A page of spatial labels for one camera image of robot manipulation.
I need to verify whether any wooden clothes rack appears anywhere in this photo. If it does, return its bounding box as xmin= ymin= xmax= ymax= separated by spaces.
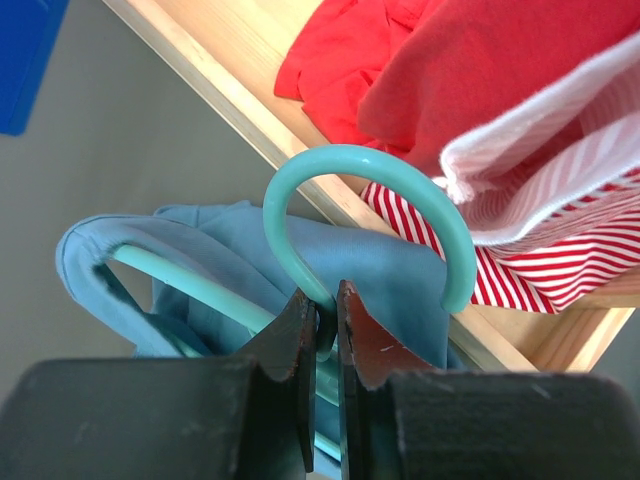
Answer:
xmin=110 ymin=0 xmax=639 ymax=371

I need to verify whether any teal plastic hanger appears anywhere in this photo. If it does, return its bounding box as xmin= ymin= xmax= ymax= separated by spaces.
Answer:
xmin=114 ymin=145 xmax=477 ymax=479

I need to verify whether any red shirt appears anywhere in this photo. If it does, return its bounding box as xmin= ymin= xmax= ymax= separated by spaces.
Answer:
xmin=274 ymin=1 xmax=639 ymax=175

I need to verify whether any blue plastic folder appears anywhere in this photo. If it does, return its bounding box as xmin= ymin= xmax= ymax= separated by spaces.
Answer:
xmin=1 ymin=0 xmax=69 ymax=136

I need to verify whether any blue tank top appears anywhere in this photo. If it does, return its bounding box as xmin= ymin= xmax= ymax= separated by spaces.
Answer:
xmin=54 ymin=199 xmax=469 ymax=480

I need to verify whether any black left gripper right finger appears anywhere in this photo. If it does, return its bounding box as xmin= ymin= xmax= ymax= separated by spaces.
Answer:
xmin=337 ymin=280 xmax=435 ymax=479

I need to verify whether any red white striped tank top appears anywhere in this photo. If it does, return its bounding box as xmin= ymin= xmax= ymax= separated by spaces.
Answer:
xmin=359 ymin=29 xmax=640 ymax=315

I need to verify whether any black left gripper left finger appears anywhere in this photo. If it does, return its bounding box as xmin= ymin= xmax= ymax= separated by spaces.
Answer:
xmin=219 ymin=290 xmax=316 ymax=473

